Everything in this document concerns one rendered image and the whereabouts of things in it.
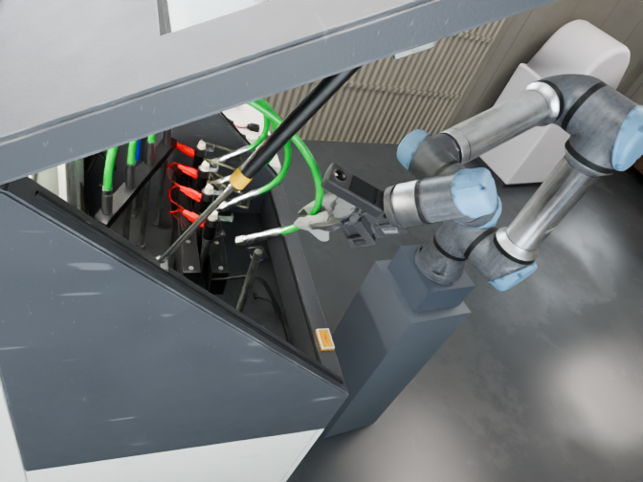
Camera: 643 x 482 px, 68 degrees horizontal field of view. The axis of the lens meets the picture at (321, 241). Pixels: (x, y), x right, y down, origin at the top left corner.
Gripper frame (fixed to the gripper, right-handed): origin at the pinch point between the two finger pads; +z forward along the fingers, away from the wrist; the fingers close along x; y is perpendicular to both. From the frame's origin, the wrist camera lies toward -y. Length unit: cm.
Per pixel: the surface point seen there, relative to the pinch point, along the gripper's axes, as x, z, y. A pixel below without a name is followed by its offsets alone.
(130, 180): -2.0, 29.3, -19.2
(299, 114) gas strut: -20.0, -27.5, -30.0
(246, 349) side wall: -29.3, -1.6, -0.6
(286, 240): 13.5, 22.2, 19.1
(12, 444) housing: -50, 32, -8
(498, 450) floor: 20, 11, 173
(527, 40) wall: 312, 1, 140
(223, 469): -38, 32, 38
